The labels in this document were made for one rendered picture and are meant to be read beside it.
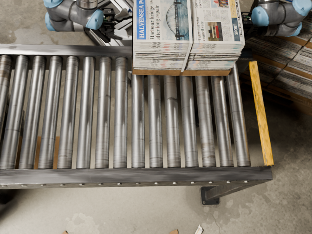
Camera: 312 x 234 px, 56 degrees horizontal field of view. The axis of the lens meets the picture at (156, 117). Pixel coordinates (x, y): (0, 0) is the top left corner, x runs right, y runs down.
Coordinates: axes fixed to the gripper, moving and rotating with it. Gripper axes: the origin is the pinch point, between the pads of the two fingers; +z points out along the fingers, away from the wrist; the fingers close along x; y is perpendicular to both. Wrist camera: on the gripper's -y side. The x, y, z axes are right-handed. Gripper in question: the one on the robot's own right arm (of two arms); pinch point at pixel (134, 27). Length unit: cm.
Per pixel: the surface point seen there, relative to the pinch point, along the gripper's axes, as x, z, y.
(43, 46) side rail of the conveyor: -10.5, -36.3, 0.0
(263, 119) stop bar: -42, 48, 2
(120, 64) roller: -18.0, -5.7, 0.0
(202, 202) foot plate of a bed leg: -66, 41, -79
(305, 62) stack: 3, 93, -30
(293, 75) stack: 3, 93, -45
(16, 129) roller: -45, -42, -1
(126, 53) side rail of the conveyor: -12.7, -3.5, 0.0
